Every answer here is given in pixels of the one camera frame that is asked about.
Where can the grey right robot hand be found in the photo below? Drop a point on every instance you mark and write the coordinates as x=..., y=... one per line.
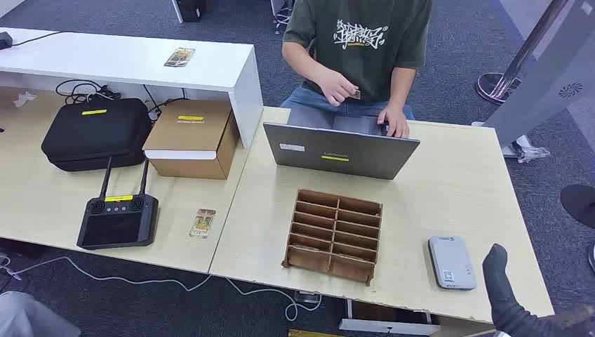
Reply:
x=498, y=274

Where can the person's right hand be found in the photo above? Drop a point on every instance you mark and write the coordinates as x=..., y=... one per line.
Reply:
x=334, y=88

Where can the person's left hand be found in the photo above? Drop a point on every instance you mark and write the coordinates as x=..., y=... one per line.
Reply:
x=395, y=123

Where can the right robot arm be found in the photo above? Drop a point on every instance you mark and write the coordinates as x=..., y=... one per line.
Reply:
x=553, y=323

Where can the person's left forearm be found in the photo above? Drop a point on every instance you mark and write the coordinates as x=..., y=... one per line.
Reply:
x=400, y=88

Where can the person's right forearm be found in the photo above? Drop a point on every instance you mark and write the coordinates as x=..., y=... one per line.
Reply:
x=302, y=65

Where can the person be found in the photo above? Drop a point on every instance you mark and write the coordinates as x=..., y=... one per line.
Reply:
x=362, y=65

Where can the white card reader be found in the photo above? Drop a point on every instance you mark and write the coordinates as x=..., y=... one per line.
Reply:
x=451, y=263

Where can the brown wooden card holder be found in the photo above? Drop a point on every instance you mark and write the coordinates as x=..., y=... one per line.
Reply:
x=309, y=261

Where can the grey laptop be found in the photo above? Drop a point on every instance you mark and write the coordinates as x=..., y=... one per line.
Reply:
x=344, y=153

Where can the chrome chair base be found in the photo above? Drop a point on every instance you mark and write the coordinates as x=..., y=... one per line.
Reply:
x=282, y=16

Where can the round metal disc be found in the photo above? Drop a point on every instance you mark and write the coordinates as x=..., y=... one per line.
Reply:
x=592, y=258

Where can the black round base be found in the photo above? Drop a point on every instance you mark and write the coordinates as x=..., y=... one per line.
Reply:
x=581, y=204

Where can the clear plastic bag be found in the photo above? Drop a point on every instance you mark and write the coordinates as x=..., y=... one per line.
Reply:
x=527, y=151

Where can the brown cardboard box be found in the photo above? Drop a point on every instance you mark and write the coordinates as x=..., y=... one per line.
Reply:
x=188, y=135

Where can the grey kiosk panel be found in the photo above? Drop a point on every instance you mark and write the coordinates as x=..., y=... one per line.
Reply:
x=544, y=83

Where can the black box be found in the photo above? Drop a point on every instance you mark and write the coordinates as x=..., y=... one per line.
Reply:
x=189, y=9

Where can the clear plastic piece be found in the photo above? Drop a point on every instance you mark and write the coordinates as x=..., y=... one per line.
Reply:
x=307, y=297

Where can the yellow strip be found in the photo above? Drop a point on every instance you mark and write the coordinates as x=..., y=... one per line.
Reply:
x=311, y=333

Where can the white desk shelf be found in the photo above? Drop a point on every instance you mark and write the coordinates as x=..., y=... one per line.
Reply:
x=116, y=60

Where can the black zip carrying case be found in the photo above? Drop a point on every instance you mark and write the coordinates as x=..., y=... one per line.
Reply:
x=95, y=135

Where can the black remote controller with antennas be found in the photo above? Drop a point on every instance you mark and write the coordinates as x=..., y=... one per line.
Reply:
x=116, y=228

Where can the crumpled white tissue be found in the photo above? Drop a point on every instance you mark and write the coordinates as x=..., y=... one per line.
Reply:
x=23, y=99

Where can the black power adapter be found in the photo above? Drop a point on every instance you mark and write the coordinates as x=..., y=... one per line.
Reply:
x=4, y=41

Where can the pale grey rounded object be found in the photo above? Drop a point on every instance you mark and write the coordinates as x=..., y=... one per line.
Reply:
x=28, y=318

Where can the chrome stanchion post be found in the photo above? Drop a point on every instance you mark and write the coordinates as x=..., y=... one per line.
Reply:
x=499, y=83

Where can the white desk frame bar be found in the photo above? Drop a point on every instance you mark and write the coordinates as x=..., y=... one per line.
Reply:
x=388, y=326

